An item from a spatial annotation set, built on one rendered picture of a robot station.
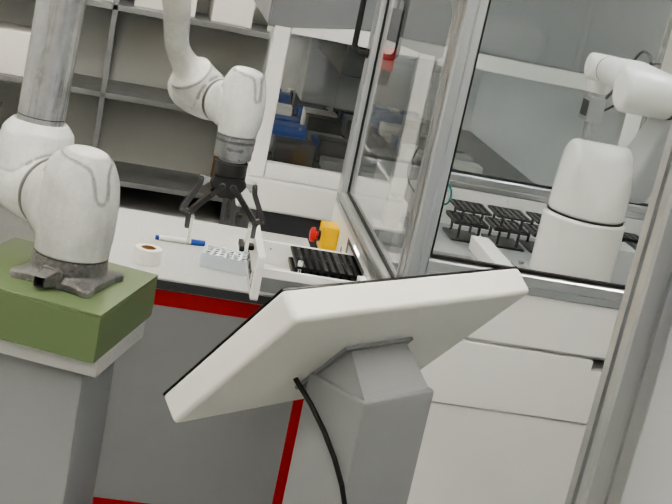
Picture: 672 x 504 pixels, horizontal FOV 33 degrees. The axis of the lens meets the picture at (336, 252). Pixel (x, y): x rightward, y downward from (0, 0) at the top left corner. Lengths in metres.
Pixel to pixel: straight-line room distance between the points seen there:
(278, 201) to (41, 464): 1.37
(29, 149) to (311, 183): 1.28
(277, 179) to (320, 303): 2.04
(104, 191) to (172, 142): 4.58
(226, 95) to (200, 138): 4.32
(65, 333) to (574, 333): 1.01
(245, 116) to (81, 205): 0.47
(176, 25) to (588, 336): 1.08
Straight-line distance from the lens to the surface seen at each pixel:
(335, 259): 2.80
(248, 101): 2.59
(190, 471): 3.09
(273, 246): 2.87
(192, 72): 2.68
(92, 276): 2.39
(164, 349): 2.95
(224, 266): 3.01
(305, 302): 1.49
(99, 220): 2.35
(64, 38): 2.48
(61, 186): 2.34
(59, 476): 2.50
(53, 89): 2.49
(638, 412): 1.14
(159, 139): 6.92
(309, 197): 3.55
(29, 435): 2.49
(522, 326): 2.31
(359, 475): 1.71
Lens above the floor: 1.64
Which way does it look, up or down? 15 degrees down
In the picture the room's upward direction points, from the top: 12 degrees clockwise
